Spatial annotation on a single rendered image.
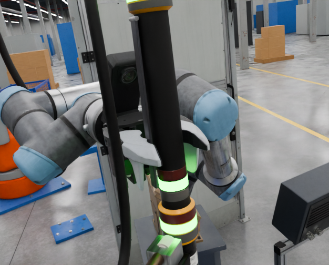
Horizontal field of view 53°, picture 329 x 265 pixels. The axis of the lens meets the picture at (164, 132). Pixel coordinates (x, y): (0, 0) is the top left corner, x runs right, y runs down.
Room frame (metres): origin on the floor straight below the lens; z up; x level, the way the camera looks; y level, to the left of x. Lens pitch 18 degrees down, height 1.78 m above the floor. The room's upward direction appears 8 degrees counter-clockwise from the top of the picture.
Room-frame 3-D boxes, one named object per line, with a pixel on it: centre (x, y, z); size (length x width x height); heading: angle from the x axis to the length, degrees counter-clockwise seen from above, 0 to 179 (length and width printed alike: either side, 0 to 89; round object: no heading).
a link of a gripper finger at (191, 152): (0.36, -0.02, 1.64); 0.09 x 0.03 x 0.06; 38
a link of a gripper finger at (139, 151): (0.33, 0.03, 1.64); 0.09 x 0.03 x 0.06; 13
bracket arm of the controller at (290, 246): (0.94, -0.42, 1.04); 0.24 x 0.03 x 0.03; 116
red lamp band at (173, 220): (0.34, 0.00, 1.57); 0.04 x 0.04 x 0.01
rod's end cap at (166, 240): (0.31, 0.01, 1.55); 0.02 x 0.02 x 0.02; 61
